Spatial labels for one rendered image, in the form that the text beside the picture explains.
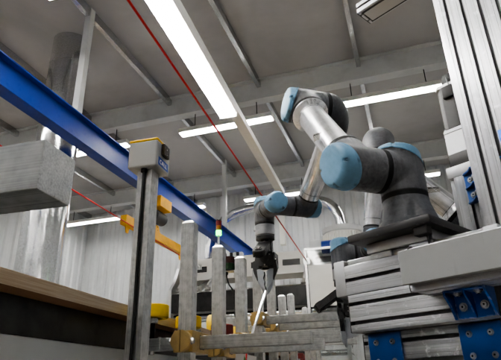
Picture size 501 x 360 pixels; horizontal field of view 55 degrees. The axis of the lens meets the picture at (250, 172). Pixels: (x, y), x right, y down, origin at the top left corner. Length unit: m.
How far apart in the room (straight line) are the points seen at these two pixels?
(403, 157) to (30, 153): 1.08
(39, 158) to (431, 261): 0.85
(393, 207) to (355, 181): 0.11
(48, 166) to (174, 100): 7.72
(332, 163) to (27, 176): 1.00
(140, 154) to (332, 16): 5.61
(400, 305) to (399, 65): 6.21
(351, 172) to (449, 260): 0.33
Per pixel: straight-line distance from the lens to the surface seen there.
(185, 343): 1.23
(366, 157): 1.22
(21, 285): 0.99
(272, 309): 2.23
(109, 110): 8.49
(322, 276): 4.05
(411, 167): 1.28
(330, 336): 1.72
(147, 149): 1.11
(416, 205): 1.24
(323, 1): 6.37
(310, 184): 1.74
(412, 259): 1.05
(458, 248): 1.00
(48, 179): 0.29
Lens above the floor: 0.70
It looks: 24 degrees up
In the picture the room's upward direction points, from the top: 2 degrees counter-clockwise
